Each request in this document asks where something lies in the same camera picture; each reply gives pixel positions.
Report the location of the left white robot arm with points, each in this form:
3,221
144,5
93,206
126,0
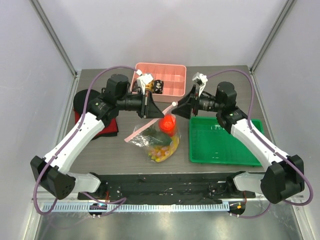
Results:
52,171

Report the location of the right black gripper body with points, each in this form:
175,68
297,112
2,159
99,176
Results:
195,103

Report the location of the green plastic tray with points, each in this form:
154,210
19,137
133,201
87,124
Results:
209,143

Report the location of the yellow striped donut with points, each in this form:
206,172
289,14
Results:
149,87

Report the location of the left aluminium frame post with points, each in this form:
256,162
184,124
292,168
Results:
52,34

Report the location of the yellow fake banana bunch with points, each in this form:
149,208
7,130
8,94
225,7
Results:
159,153

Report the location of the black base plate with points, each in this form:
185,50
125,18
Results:
169,188

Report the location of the black sprinkled donut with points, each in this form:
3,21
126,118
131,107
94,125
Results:
158,86

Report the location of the pink compartment box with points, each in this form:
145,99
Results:
173,77

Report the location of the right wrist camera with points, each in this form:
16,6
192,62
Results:
201,80

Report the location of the aluminium frame post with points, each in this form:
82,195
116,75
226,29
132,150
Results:
284,13
52,34

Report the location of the clear zip top bag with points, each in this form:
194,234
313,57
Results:
154,122

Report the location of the fake pineapple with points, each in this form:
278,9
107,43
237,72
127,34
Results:
151,136

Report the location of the red fake tomato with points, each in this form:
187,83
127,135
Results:
168,124

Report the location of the slotted cable duct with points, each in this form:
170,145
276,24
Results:
92,207

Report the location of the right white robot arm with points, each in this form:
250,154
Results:
282,178

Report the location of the right aluminium frame post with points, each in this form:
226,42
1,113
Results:
284,13

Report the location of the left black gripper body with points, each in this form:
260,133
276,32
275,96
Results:
143,112

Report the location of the dark chocolate donut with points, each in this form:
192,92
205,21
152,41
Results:
135,87

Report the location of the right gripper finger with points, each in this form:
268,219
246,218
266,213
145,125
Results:
184,110
187,98

